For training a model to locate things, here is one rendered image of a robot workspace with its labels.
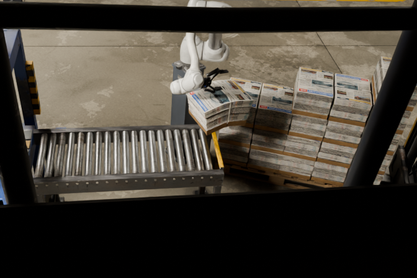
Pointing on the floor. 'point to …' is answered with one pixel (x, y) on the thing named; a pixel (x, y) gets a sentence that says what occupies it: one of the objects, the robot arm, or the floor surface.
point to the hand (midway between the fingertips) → (224, 79)
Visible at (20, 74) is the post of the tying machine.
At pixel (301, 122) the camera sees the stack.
